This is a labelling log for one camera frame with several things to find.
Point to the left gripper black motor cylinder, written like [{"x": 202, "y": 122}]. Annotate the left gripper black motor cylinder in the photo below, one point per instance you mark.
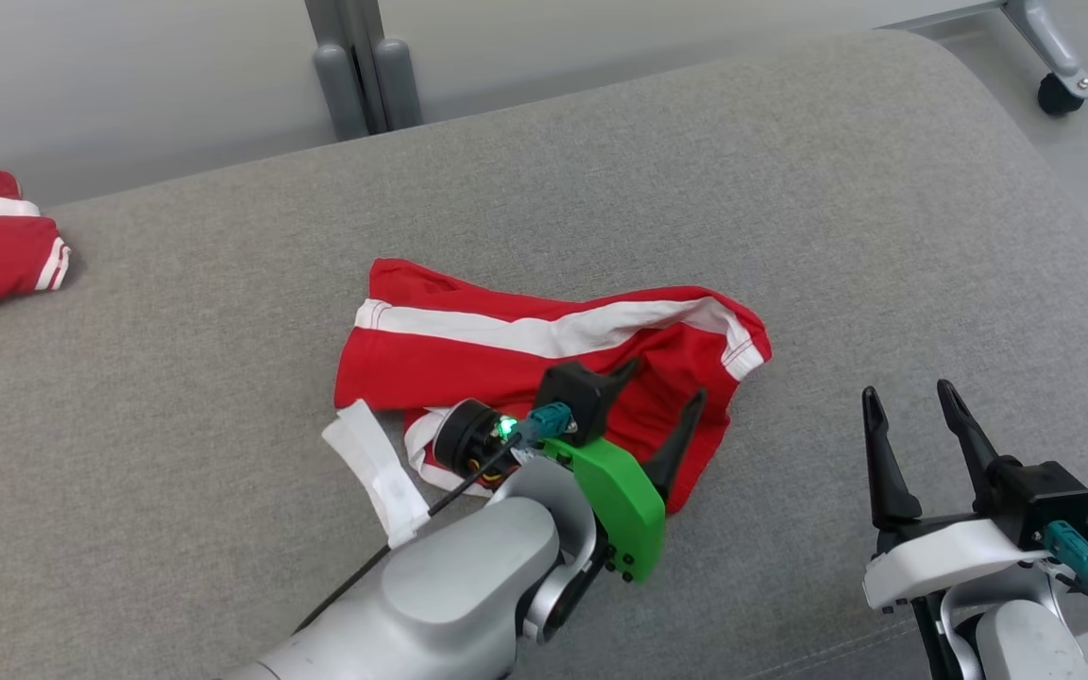
[{"x": 459, "y": 436}]

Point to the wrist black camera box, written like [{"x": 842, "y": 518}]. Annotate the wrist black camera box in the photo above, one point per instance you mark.
[
  {"x": 570, "y": 392},
  {"x": 1049, "y": 501}
]

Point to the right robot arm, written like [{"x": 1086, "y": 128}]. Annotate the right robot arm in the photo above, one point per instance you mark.
[{"x": 1016, "y": 642}]

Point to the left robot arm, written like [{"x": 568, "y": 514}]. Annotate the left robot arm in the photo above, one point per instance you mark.
[{"x": 468, "y": 586}]

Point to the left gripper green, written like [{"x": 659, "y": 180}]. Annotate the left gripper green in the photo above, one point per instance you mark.
[{"x": 624, "y": 510}]

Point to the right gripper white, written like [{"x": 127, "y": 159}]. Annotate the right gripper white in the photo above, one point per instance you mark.
[{"x": 941, "y": 557}]

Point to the red shorts white stripe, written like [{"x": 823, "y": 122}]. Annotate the red shorts white stripe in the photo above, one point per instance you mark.
[{"x": 450, "y": 364}]

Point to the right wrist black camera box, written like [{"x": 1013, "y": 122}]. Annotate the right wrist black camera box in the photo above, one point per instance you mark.
[{"x": 1049, "y": 501}]

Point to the grey frame leg with caster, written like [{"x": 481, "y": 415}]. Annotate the grey frame leg with caster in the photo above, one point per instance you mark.
[{"x": 1054, "y": 52}]

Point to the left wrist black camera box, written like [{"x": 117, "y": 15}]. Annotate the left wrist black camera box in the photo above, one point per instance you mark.
[{"x": 570, "y": 392}]

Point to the grey partition post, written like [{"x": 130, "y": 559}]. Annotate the grey partition post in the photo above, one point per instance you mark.
[{"x": 355, "y": 57}]

